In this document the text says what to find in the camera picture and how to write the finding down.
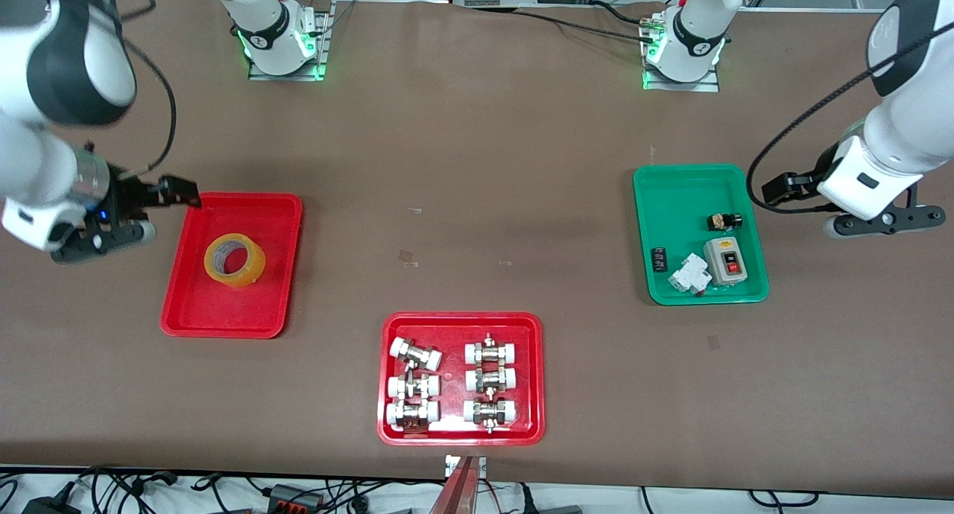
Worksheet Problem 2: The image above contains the yellow tape roll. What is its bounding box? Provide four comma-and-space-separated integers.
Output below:
203, 233, 267, 289

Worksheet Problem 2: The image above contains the green plastic tray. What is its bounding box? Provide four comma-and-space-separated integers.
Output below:
633, 163, 770, 306

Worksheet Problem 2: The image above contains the empty-bottomed red plastic tray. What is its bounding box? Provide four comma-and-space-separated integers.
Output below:
160, 192, 304, 340

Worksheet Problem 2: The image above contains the red tray holding valves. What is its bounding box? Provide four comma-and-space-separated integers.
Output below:
376, 311, 546, 447

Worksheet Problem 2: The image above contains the white circuit breaker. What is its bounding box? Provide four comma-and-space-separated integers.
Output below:
668, 253, 711, 296

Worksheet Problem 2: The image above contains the metal valve with white caps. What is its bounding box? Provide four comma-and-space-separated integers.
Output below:
385, 400, 440, 430
462, 398, 518, 433
464, 367, 518, 394
387, 374, 440, 401
464, 334, 519, 366
391, 337, 443, 371

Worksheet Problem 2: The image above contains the black power adapter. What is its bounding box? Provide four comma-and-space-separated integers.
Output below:
21, 493, 81, 514

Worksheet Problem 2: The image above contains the black box with orange connectors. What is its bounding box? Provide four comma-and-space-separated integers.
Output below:
267, 483, 326, 512

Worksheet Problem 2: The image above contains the red aluminium profile bar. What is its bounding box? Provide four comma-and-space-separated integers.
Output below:
428, 454, 487, 514

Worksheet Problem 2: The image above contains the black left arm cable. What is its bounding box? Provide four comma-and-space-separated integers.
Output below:
747, 21, 954, 215

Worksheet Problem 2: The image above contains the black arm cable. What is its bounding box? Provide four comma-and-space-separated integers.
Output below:
747, 21, 954, 215
104, 0, 178, 178

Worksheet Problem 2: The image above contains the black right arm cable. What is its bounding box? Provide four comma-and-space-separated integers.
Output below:
104, 0, 178, 178

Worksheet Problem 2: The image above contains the grey push button switch box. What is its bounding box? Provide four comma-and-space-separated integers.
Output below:
703, 237, 749, 287

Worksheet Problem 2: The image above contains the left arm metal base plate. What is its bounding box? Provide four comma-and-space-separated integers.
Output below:
641, 11, 721, 93

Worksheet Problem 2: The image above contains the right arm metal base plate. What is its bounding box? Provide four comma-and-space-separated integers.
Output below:
248, 0, 334, 82

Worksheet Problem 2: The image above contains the black cable on table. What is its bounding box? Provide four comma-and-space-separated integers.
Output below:
514, 0, 657, 45

